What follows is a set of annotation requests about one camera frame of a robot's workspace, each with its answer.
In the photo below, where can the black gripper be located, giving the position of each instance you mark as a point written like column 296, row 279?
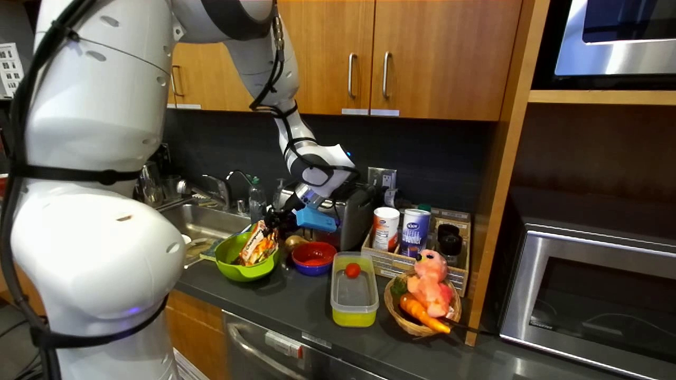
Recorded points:
column 288, row 209

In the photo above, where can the orange instant noodle packet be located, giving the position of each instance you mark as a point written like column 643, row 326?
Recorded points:
column 256, row 246

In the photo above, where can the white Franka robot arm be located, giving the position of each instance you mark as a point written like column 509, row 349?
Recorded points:
column 91, row 106

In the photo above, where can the red plastic bowl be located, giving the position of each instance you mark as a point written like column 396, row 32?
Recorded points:
column 316, row 253

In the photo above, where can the blue plastic bowl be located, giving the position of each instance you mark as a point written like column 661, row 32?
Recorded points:
column 309, row 270

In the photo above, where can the green plastic bowl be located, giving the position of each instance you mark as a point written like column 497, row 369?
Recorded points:
column 233, row 266

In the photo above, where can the brown potato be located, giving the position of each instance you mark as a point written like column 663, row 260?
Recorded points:
column 294, row 241

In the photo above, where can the clear plastic water bottle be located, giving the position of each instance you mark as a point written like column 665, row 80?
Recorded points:
column 256, row 201

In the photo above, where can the stainless steel sink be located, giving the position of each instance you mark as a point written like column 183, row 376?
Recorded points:
column 203, row 224

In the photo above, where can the metal sink faucet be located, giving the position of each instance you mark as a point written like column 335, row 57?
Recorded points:
column 214, row 189

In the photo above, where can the clear rectangular plastic container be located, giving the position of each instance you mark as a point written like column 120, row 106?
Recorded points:
column 354, row 302

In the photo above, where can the white and red can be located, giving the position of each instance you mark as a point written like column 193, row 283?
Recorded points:
column 386, row 226

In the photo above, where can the wooden slat crate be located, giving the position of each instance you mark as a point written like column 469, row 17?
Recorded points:
column 394, row 264

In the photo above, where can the stainless steel dishwasher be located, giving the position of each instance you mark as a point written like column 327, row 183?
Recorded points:
column 282, row 351

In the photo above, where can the green leafy toy vegetable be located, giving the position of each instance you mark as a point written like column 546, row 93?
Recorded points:
column 398, row 287

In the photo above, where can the blue labelled can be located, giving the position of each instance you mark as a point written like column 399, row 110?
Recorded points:
column 415, row 229

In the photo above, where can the wooden cabinet door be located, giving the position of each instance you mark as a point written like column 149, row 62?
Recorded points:
column 324, row 55
column 211, row 80
column 450, row 55

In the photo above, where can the pink plush toy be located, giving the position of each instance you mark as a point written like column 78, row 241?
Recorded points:
column 430, row 282

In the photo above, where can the round wicker basket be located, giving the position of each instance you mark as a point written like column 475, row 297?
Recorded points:
column 408, row 323

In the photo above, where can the orange toy carrot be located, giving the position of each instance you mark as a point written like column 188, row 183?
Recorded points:
column 422, row 316

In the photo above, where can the black round appliance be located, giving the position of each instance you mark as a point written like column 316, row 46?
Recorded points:
column 448, row 244

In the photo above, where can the wooden shelf side panel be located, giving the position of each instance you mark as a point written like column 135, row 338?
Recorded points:
column 504, row 175

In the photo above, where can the silver countertop microwave oven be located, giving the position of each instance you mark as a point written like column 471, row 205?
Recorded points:
column 591, row 287

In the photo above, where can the silver built-in microwave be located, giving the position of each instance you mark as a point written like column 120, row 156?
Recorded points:
column 614, row 42

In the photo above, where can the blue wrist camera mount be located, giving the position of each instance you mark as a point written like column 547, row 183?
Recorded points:
column 318, row 217

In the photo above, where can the wall power outlet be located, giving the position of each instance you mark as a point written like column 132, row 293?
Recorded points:
column 380, row 183

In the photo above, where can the white grid wall panel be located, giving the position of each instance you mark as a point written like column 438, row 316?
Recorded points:
column 9, row 69

